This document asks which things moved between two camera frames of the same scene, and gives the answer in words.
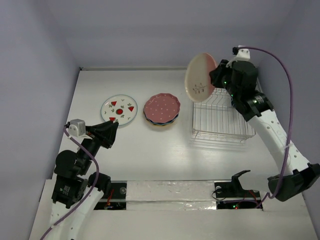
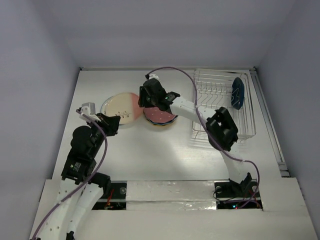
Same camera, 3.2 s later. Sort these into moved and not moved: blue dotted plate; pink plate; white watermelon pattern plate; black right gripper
Moved: pink plate; black right gripper
Not moved: blue dotted plate; white watermelon pattern plate
